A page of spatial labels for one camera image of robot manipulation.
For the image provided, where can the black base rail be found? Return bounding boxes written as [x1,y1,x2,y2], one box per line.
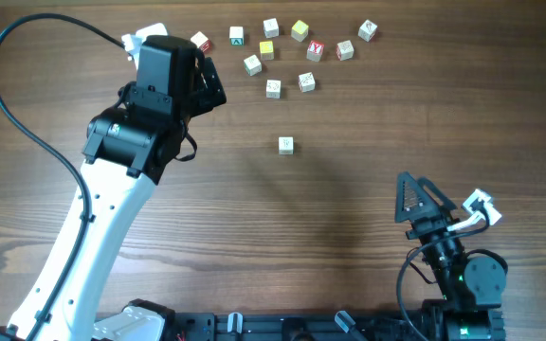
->
[92,297,506,341]

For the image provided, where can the yellow K block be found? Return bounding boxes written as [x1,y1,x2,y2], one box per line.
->
[259,41,275,61]

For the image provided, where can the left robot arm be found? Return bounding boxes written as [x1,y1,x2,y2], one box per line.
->
[0,35,227,340]

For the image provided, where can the yellow top block far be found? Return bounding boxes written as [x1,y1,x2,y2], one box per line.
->
[291,20,309,42]

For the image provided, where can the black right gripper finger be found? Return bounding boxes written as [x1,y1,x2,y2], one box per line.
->
[394,171,425,223]
[417,177,457,211]

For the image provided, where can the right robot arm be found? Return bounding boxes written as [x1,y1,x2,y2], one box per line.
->
[394,171,508,340]

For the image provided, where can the white block with figure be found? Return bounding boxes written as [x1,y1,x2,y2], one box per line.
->
[279,136,294,155]

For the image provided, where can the white block green A side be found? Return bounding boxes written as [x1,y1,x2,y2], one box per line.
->
[229,27,245,45]

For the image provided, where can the white block red U side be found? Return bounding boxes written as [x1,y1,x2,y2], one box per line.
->
[336,40,355,61]

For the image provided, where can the white block with 9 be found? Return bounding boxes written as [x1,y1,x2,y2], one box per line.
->
[299,72,316,92]

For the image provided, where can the white block red M side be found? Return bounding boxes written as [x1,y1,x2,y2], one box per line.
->
[265,80,282,99]

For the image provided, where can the white block green N side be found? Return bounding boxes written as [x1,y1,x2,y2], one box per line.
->
[244,55,263,76]

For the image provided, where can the white block blue P side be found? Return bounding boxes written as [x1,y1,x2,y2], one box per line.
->
[263,18,280,38]

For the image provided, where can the block with K and 6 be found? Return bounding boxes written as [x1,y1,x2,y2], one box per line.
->
[358,19,378,42]

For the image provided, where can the red X block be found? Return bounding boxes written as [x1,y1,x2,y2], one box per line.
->
[306,40,325,62]

